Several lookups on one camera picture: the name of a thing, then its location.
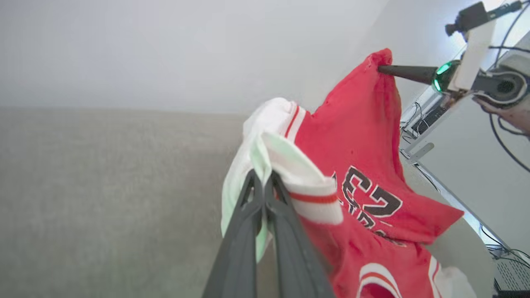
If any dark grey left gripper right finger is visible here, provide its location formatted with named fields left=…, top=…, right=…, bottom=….
left=265, top=172, right=336, bottom=298

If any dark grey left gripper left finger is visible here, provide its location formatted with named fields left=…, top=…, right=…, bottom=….
left=202, top=169, right=265, bottom=298

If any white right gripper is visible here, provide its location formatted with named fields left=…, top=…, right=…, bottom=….
left=378, top=20, right=497, bottom=94

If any red and white jersey garment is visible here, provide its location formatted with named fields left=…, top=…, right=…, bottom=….
left=221, top=48, right=477, bottom=298

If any white partition panel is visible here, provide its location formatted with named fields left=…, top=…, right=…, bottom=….
left=404, top=95, right=530, bottom=253

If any black electronics with cables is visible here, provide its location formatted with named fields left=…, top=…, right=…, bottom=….
left=400, top=89, right=448, bottom=138

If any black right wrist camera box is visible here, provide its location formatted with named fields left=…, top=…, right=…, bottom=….
left=445, top=2, right=490, bottom=36

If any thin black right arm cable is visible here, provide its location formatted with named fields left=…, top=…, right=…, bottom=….
left=489, top=112, right=530, bottom=173

